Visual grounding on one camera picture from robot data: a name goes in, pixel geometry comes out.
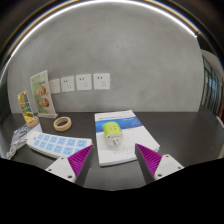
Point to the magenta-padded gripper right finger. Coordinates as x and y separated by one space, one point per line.
150 161

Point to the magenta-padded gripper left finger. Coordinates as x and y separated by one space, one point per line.
79 163

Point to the green and white charger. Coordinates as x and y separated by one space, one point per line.
111 130

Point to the white book blue band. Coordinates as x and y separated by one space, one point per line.
140 136

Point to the white power strip blue sockets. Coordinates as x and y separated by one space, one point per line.
53 143

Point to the beige tape roll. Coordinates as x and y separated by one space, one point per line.
56 127

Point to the grey printed brochure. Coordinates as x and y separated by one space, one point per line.
25 133

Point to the green menu sign acrylic stand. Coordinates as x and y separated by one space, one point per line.
42 95

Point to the yellow card sign wooden base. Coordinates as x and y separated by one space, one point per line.
26 106

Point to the dark-framed glass partition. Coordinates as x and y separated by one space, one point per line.
211 90

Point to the white ceiling light strip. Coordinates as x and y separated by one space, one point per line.
73 6

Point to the white wall socket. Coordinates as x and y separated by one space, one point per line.
101 81
67 84
55 86
83 82

